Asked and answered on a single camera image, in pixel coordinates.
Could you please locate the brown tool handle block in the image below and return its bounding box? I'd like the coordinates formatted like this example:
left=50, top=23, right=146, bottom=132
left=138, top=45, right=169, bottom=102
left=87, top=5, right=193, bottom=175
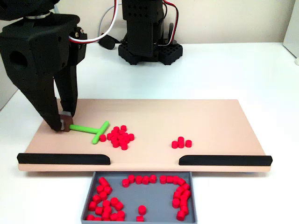
left=60, top=111, right=74, bottom=133

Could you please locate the green T-shaped sweeping tool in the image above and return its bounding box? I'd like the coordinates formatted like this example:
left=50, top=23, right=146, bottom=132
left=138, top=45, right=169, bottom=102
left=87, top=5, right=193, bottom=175
left=69, top=120, right=110, bottom=144

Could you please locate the black table clamp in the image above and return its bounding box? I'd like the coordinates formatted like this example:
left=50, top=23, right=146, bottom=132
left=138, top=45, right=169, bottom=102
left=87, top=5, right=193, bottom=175
left=98, top=35, right=121, bottom=50

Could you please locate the beige flat board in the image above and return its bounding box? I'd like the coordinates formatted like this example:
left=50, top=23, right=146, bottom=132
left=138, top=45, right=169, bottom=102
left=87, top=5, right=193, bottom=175
left=18, top=99, right=271, bottom=175

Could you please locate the grey plastic tray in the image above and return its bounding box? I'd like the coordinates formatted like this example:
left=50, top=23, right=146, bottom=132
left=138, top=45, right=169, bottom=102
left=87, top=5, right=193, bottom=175
left=80, top=171, right=198, bottom=224

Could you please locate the white box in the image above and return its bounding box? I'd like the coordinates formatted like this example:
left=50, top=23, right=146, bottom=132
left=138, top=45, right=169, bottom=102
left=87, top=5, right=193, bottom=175
left=283, top=0, right=299, bottom=59

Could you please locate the thin grey cable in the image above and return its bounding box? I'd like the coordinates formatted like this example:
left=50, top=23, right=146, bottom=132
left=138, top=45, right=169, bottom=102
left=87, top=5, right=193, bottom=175
left=98, top=4, right=117, bottom=42

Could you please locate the red white servo cable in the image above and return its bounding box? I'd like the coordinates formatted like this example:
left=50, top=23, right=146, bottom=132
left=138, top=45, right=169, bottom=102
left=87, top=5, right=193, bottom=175
left=69, top=0, right=124, bottom=45
left=163, top=0, right=180, bottom=46

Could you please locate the black edge rail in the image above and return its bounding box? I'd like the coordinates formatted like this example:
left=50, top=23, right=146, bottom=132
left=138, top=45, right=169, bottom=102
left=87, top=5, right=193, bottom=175
left=16, top=153, right=111, bottom=166
left=178, top=154, right=273, bottom=167

